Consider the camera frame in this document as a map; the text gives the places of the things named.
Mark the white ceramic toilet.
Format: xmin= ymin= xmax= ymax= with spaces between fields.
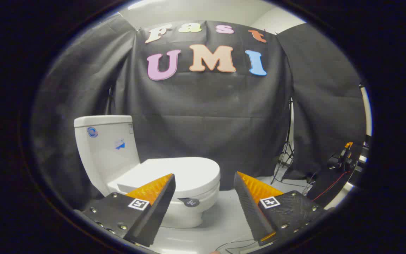
xmin=74 ymin=115 xmax=221 ymax=229

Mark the black round lid pull tab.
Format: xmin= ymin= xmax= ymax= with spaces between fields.
xmin=178 ymin=198 xmax=200 ymax=208

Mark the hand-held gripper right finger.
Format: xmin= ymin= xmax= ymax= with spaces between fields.
xmin=234 ymin=171 xmax=330 ymax=247

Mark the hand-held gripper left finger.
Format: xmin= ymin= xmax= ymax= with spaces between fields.
xmin=74 ymin=174 xmax=176 ymax=247

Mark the black backdrop cloth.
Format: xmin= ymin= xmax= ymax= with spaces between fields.
xmin=30 ymin=14 xmax=367 ymax=212

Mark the black tripod light stand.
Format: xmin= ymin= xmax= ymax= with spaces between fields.
xmin=271 ymin=98 xmax=295 ymax=185

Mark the black and orange hand-held device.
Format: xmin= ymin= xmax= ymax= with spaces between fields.
xmin=327 ymin=141 xmax=358 ymax=173

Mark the white toilet lid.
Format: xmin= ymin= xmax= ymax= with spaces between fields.
xmin=117 ymin=157 xmax=221 ymax=200

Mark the red cable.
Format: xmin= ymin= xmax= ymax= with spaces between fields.
xmin=312 ymin=171 xmax=346 ymax=202

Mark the thin grey floor cable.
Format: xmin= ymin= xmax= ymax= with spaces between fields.
xmin=215 ymin=238 xmax=272 ymax=254

